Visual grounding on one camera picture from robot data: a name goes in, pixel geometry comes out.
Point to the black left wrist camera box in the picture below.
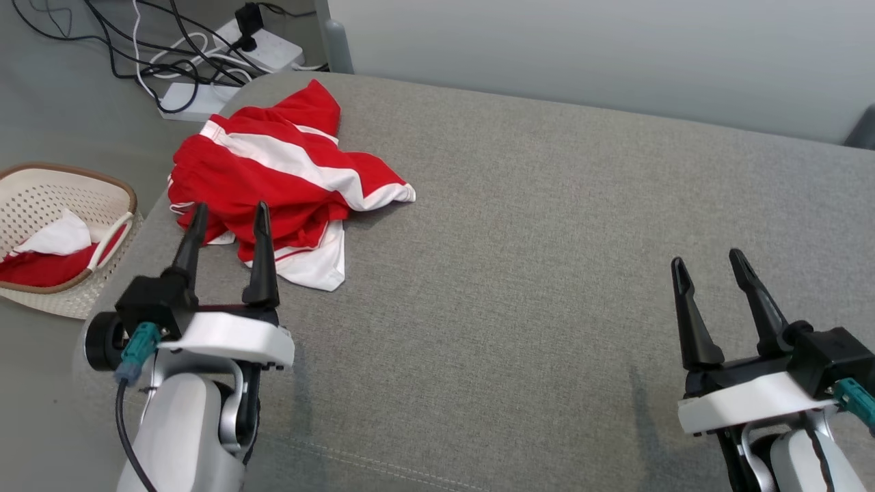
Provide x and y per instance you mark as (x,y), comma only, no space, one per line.
(147,301)

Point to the black power adapter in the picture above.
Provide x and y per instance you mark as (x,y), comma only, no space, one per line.
(247,17)

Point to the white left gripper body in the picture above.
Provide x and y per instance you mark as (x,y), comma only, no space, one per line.
(232,335)

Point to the teal right camera connector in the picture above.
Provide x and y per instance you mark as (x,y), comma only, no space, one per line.
(858,400)

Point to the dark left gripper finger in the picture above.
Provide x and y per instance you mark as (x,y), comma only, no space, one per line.
(262,273)
(190,253)

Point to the red garment in basket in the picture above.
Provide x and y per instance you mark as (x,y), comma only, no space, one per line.
(41,270)

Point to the white woven laundry basket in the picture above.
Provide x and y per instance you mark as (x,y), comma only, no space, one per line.
(41,191)

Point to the red shorts with white stripe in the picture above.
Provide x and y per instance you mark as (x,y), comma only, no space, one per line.
(273,154)

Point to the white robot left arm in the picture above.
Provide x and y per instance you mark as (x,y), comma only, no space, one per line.
(178,430)

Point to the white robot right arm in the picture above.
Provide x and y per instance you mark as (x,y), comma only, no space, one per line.
(793,458)

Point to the teal camera connector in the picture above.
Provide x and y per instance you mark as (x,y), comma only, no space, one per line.
(858,400)
(140,345)

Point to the white power strip with sockets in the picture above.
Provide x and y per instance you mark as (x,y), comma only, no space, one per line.
(280,51)

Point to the flat white power strip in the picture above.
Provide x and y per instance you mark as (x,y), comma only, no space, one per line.
(184,99)

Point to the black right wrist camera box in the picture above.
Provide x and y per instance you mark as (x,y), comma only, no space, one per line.
(834,355)

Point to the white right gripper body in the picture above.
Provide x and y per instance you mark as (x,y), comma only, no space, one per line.
(745,403)

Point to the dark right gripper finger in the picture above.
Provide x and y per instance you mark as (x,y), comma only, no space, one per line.
(696,335)
(765,321)

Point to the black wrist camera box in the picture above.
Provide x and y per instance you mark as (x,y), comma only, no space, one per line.
(834,355)
(147,301)

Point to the white cloth in basket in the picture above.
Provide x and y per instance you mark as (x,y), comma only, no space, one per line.
(61,236)

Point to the red t-shirt with white sleeves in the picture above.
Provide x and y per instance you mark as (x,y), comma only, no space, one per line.
(314,266)

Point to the teal left camera connector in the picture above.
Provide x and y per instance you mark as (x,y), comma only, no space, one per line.
(140,345)

